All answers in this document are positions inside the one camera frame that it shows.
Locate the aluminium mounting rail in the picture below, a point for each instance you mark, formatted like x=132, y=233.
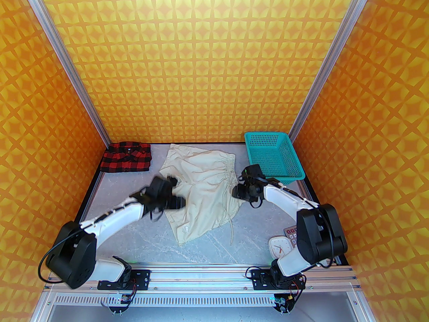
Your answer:
x=201, y=273

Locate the small electronics board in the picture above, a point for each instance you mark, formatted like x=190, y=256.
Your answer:
x=122, y=300
x=281, y=302

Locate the aluminium frame post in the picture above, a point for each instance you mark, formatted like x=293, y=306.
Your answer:
x=69, y=65
x=326, y=65

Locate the teal plastic basket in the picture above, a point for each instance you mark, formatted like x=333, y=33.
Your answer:
x=274, y=156

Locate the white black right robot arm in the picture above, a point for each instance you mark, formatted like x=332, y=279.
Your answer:
x=320, y=233

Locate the perforated metal strip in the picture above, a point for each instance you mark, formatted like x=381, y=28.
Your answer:
x=201, y=301

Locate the white analog clock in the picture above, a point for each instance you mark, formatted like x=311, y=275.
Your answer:
x=278, y=247

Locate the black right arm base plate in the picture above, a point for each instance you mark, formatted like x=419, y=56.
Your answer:
x=259, y=278

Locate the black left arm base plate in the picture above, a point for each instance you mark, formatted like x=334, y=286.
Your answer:
x=142, y=278

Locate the grey desk calculator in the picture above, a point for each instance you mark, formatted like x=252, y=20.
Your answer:
x=291, y=235

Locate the red black plaid shirt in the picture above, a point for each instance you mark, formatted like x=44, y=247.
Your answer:
x=125, y=158

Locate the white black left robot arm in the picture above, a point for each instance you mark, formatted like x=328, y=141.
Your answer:
x=73, y=257

